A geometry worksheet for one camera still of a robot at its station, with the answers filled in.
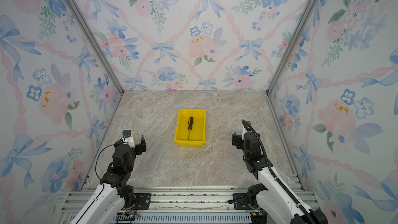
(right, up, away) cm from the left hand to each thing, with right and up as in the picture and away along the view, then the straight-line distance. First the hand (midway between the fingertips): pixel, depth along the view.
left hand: (133, 136), depth 81 cm
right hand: (+59, +2, +3) cm, 59 cm away
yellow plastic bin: (+33, -2, +15) cm, 36 cm away
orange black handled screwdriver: (+29, +6, +19) cm, 35 cm away
